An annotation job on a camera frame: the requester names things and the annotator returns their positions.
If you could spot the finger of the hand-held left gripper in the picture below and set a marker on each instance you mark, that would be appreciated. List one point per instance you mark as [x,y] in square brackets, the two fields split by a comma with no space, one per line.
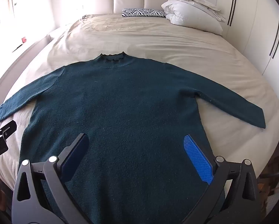
[6,129]

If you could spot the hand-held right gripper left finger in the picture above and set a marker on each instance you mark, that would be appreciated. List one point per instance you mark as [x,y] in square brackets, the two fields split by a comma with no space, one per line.
[76,154]

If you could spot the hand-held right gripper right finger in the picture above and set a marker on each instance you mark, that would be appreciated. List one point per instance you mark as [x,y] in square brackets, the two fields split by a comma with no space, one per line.
[198,158]

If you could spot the dark teal knit sweater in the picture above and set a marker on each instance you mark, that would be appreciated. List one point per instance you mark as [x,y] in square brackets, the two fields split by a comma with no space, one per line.
[130,112]

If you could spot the small red object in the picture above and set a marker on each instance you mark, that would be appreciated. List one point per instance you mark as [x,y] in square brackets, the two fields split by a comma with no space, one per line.
[24,39]

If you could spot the bright window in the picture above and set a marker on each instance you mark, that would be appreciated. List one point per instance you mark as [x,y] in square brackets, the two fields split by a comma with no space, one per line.
[36,7]

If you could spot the beige bed sheet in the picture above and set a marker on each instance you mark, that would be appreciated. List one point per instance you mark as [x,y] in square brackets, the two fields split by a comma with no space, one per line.
[153,37]

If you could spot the white wardrobe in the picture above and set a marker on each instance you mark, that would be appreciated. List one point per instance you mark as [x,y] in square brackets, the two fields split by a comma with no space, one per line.
[254,28]

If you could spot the folded white duvet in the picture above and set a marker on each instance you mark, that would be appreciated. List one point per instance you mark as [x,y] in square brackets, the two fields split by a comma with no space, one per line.
[193,9]

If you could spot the zebra print pillow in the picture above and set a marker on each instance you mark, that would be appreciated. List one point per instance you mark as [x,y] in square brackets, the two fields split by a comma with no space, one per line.
[141,12]

